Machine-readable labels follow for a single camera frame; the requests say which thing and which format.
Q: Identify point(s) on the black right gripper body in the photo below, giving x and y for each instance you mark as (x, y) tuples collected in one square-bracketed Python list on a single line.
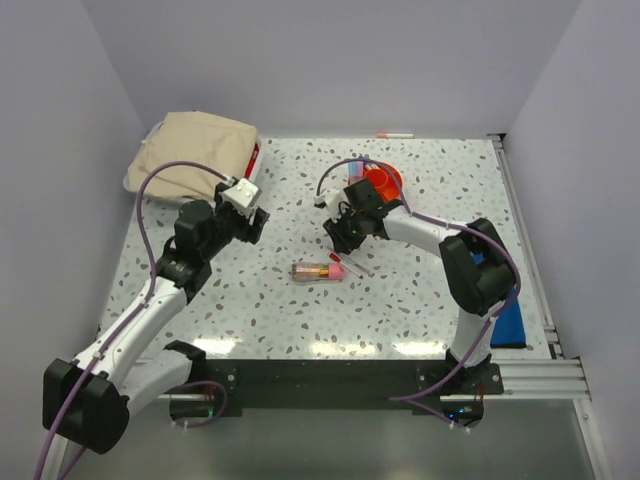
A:
[(348, 229)]

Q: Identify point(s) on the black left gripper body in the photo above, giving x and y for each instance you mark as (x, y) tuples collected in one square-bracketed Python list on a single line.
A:
[(230, 224)]

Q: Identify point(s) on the red white eraser pen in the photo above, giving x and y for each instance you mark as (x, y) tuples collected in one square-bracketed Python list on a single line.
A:
[(345, 265)]

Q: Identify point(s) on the pink cap clear tube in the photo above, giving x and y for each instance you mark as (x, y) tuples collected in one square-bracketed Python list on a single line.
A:
[(309, 271)]

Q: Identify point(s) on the peach tip white marker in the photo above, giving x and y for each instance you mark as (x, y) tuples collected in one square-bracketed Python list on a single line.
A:
[(390, 135)]

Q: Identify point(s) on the clear purple gel pen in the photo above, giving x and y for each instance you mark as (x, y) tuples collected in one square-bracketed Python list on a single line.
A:
[(360, 265)]

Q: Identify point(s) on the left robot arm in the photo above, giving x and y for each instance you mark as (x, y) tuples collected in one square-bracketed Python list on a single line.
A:
[(91, 399)]

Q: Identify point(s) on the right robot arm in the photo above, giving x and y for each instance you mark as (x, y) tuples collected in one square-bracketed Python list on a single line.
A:
[(454, 244)]

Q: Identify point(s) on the orange round organizer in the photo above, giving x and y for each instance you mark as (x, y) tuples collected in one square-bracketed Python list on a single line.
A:
[(385, 179)]

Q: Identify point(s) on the beige cloth bag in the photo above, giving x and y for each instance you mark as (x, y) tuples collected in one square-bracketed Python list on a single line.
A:
[(224, 145)]

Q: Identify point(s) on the red white tray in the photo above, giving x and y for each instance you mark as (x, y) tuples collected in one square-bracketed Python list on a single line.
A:
[(255, 162)]

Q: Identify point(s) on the blue cloth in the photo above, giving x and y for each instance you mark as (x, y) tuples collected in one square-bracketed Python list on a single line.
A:
[(507, 330)]

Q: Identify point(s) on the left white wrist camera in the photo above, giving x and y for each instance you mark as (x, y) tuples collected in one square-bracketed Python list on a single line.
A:
[(243, 195)]

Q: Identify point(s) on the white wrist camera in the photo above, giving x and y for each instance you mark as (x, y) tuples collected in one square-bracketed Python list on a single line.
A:
[(330, 199), (243, 195)]

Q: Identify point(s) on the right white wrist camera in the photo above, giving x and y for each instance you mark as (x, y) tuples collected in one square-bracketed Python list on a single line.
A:
[(330, 199)]

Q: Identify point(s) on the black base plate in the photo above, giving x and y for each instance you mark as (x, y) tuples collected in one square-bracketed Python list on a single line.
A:
[(305, 385)]

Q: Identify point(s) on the aluminium frame rail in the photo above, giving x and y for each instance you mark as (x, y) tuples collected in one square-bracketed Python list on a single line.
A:
[(398, 308)]

